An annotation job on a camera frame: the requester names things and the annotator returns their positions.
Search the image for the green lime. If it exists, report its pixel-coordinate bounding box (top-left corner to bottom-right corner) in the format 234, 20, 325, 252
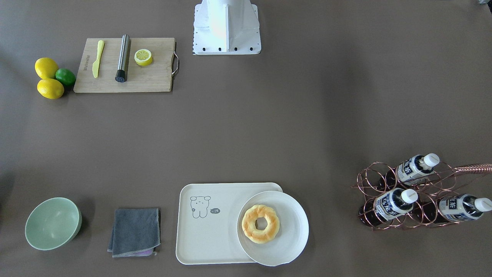
55, 68, 76, 87

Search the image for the steel cylindrical muddler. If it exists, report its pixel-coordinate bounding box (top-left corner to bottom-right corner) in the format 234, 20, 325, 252
115, 34, 131, 83

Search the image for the yellow plastic knife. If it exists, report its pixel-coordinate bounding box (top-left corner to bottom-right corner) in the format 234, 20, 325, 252
92, 39, 105, 78

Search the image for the copper wire bottle rack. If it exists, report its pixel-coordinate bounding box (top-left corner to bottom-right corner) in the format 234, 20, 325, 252
351, 161, 492, 231

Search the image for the upper whole lemon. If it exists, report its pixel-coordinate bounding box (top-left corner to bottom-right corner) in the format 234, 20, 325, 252
35, 57, 59, 79

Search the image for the tea bottle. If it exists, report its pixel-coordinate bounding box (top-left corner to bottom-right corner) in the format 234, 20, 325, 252
416, 194, 492, 224
376, 153, 440, 192
359, 188, 419, 227

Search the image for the white round plate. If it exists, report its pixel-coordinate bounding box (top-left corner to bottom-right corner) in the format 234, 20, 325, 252
237, 191, 309, 267

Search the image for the green bowl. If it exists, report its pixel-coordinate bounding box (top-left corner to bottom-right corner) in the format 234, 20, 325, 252
25, 197, 82, 251

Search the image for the half lemon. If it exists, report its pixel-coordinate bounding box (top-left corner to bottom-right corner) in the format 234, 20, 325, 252
134, 49, 153, 66

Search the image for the lower whole lemon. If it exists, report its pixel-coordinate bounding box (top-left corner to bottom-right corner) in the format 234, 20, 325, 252
37, 78, 65, 99

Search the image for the glazed donut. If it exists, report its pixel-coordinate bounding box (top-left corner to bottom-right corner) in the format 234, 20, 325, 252
240, 204, 281, 244

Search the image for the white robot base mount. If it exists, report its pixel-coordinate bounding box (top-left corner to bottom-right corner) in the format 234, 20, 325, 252
192, 0, 262, 55

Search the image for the grey folded cloth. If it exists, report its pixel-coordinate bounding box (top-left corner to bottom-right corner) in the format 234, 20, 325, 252
107, 207, 161, 258

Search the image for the whole lemon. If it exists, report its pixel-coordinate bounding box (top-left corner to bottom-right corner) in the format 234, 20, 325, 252
37, 78, 65, 99
35, 57, 59, 79

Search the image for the cream serving tray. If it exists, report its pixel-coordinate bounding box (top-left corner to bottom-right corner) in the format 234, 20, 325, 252
176, 182, 283, 265

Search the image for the wooden cutting board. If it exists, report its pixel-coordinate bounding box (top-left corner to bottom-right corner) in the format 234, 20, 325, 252
73, 37, 179, 93

